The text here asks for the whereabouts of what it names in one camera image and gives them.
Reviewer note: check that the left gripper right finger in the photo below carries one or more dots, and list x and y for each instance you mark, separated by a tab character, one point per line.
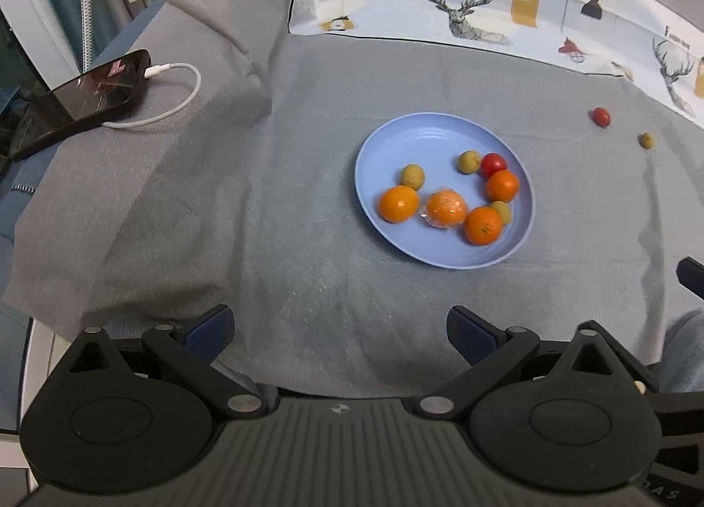
494	355

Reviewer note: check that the yellow-green small fruit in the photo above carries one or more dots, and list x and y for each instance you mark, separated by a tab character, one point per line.
646	140

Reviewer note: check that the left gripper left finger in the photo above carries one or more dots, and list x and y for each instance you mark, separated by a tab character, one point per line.
185	354

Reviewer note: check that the yellow-green small fruit three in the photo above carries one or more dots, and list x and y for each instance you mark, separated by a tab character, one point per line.
504	210

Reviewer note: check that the yellow-green small fruit two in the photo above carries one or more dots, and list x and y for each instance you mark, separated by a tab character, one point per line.
413	176

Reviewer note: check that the large orange tangerine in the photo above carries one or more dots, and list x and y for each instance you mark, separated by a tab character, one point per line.
482	226

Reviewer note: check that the deer print white cloth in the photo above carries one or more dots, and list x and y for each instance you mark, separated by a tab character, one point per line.
642	41

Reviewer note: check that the black smartphone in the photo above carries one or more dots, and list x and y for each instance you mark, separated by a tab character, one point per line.
107	92

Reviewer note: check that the grey sofa cover cloth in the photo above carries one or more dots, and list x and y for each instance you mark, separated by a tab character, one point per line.
246	197

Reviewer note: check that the yellow-green small fruit one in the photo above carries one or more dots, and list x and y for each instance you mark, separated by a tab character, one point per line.
469	162

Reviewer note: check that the red cherry tomato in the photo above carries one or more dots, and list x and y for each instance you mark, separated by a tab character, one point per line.
491	164
601	117

